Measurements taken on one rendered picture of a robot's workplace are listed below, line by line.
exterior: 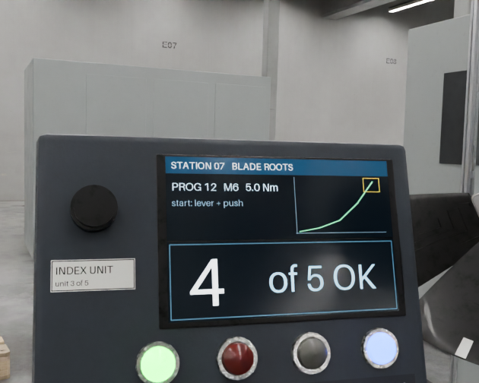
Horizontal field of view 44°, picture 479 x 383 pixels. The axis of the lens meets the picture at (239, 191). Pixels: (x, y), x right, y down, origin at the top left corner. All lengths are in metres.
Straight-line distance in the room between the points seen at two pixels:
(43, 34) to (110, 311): 12.69
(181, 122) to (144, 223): 6.09
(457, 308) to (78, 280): 0.77
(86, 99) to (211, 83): 1.38
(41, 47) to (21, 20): 0.62
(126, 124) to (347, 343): 5.94
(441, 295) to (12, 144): 12.03
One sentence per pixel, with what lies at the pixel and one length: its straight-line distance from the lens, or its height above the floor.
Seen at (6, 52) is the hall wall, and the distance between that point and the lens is 12.90.
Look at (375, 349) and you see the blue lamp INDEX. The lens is 0.41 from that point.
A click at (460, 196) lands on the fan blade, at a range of 1.25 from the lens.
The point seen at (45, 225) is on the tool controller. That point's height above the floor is 1.20.
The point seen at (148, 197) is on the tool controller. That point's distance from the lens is 0.38.
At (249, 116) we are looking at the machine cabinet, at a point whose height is 1.58.
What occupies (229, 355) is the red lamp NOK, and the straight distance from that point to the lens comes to 0.38.
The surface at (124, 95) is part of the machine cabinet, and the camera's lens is 6.30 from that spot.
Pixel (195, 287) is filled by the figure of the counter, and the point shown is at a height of 1.16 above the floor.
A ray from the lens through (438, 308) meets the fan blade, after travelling 1.05.
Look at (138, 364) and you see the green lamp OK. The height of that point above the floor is 1.12.
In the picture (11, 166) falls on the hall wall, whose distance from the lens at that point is 12.81.
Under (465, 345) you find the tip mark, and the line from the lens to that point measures 1.02.
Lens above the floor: 1.25
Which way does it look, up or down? 4 degrees down
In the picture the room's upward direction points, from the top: 2 degrees clockwise
